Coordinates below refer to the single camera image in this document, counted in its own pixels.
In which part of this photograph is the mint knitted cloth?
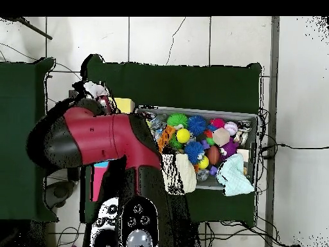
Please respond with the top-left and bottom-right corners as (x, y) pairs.
(216, 153), (256, 197)

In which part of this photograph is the green covered side table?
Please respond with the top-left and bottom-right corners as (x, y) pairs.
(0, 57), (59, 223)

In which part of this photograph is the cream knitted cloth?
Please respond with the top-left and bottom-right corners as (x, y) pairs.
(161, 152), (198, 196)

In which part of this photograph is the wooden box with three holes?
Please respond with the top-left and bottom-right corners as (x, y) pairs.
(89, 96), (136, 203)

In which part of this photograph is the black cable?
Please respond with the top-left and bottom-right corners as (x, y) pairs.
(259, 143), (329, 159)

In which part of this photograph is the blue spiky ball with eyes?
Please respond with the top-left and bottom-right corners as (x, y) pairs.
(183, 141), (206, 165)

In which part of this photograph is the dark grey rod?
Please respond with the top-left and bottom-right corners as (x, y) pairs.
(15, 17), (53, 41)

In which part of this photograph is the dark green tablecloth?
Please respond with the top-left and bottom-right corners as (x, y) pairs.
(80, 53), (263, 224)

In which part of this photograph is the yellow ball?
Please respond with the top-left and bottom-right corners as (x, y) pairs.
(175, 127), (191, 144)

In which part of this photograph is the green spiky ball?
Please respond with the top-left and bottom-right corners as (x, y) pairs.
(166, 112), (189, 129)

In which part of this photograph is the white paper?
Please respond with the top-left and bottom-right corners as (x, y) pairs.
(83, 80), (112, 100)

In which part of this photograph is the orange plastic brick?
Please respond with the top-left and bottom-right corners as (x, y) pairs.
(157, 125), (177, 153)

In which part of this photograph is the white baseball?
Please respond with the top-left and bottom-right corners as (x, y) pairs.
(224, 121), (239, 136)

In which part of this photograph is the shallow mesh bin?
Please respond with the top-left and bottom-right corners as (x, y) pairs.
(136, 105), (260, 192)

